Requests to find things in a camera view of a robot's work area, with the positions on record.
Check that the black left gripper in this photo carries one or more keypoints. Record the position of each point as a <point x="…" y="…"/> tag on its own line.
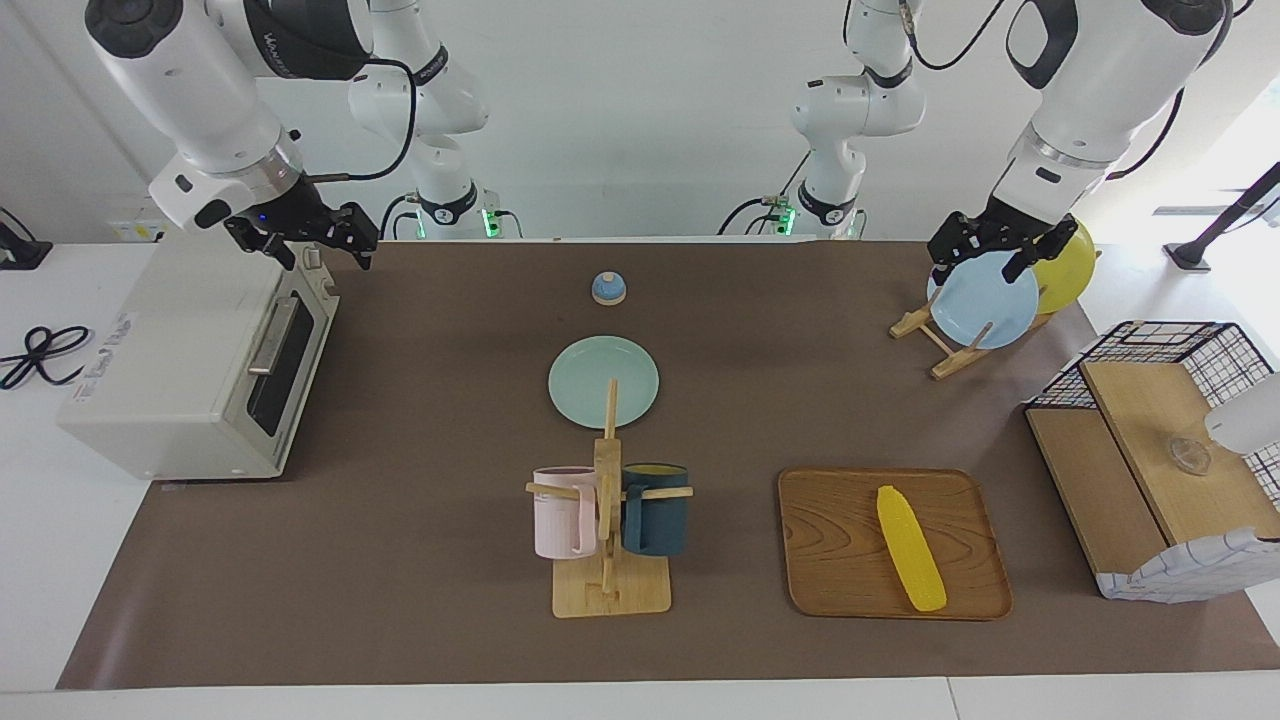
<point x="1008" y="230"/>

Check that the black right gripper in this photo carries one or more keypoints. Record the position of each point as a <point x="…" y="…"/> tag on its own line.
<point x="295" y="212"/>

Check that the glass oven door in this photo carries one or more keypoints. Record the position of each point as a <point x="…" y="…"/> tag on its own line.
<point x="290" y="365"/>

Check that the yellow corn cob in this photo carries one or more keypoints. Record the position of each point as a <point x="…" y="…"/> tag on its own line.
<point x="910" y="548"/>

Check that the light green plate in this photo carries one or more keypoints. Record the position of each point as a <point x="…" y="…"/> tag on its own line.
<point x="590" y="385"/>

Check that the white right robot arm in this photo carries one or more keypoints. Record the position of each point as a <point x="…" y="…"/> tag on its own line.
<point x="180" y="70"/>

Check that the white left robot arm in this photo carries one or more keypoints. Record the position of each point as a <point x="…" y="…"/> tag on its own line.
<point x="1090" y="90"/>

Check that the beige toaster oven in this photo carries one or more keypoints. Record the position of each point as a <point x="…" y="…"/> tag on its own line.
<point x="170" y="350"/>

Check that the light blue plate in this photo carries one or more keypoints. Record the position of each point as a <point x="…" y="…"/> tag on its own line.
<point x="980" y="305"/>

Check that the yellow plate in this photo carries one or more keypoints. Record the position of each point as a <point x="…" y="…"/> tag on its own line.
<point x="1070" y="275"/>

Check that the wooden plate rack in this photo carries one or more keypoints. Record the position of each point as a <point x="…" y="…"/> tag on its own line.
<point x="950" y="362"/>

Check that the white power box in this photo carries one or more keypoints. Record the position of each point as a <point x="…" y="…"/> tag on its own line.
<point x="135" y="225"/>

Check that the black stand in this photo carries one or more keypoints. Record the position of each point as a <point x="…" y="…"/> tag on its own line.
<point x="1190" y="255"/>

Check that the small clear glass object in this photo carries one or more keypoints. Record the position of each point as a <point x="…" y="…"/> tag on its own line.
<point x="1190" y="456"/>

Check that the white cylindrical object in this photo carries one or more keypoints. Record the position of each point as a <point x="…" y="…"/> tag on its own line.
<point x="1250" y="415"/>

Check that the brown wooden tray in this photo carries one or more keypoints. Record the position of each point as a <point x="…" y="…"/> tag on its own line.
<point x="840" y="540"/>

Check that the brown table mat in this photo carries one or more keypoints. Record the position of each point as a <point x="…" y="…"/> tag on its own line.
<point x="400" y="560"/>

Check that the pink mug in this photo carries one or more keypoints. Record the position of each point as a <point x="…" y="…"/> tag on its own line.
<point x="560" y="515"/>

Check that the dark blue mug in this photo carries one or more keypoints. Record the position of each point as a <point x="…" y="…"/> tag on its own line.
<point x="660" y="520"/>

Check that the wooden mug tree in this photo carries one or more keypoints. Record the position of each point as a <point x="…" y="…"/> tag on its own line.
<point x="607" y="590"/>

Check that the black clamp mount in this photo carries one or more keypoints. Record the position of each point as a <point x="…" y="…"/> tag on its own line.
<point x="20" y="255"/>

